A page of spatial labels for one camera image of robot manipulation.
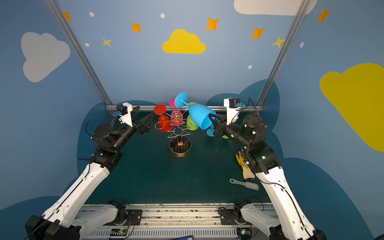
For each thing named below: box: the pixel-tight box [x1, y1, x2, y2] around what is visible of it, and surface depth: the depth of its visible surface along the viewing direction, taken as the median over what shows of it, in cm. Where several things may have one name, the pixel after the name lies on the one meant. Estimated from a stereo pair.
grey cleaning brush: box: [229, 178, 260, 191], surface depth 87 cm
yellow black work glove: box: [236, 151, 256, 180], surface depth 92 cm
